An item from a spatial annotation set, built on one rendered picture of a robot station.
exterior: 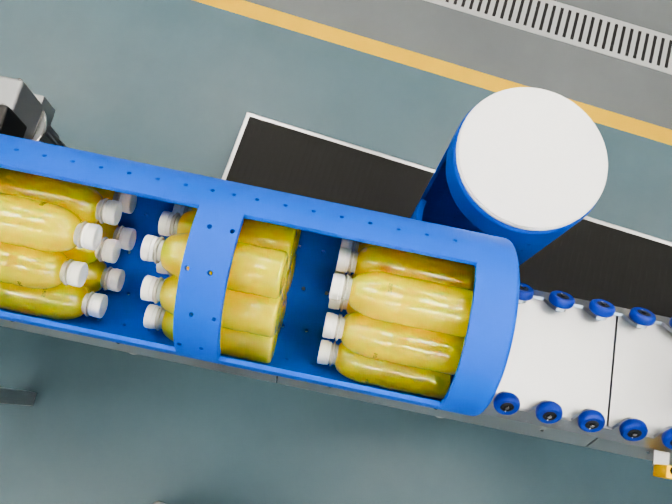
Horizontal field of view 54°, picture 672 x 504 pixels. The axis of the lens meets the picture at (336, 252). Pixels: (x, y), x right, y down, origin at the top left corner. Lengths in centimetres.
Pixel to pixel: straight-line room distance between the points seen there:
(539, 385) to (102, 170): 83
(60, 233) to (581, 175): 88
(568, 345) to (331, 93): 142
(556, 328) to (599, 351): 9
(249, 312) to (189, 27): 171
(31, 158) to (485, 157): 75
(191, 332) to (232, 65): 162
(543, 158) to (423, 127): 117
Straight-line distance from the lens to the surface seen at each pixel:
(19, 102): 156
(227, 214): 96
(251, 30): 255
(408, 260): 103
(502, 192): 122
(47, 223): 104
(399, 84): 246
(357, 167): 214
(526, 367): 128
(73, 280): 108
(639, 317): 131
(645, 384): 136
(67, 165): 105
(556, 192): 125
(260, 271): 96
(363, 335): 100
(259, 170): 214
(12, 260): 110
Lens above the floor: 213
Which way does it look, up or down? 75 degrees down
